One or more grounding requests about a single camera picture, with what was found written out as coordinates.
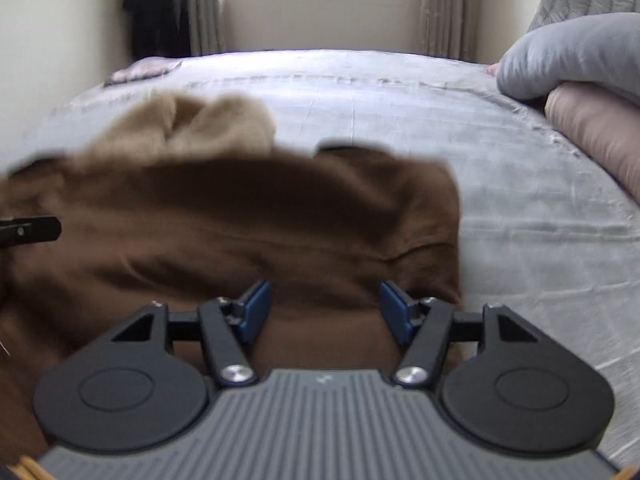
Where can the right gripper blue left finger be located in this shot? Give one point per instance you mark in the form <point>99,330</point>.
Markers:
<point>228,327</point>

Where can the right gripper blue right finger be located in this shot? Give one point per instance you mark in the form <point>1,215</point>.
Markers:
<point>421,327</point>

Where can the brown coat with fleece collar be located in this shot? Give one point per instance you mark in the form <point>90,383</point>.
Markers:
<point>185,200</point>

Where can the grey quilted bedspread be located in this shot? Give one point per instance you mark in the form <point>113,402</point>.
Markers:
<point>545,230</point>

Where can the folded patterned cloth on bed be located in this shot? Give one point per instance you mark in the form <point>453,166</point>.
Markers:
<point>147,68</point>

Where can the pink pillow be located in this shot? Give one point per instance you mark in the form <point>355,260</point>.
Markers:
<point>604,126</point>

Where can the left grey curtain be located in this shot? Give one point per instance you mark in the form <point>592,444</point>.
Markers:
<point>206,26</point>

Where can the grey curtain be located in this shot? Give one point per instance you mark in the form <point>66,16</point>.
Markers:
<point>448,28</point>
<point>206,26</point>

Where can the light grey pillow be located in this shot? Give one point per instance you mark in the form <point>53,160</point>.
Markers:
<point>601,49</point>

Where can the right grey curtain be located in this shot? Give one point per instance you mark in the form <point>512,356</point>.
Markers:
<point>448,28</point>

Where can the dark clothes hanging on wall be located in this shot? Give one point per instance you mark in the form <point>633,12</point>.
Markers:
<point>158,28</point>

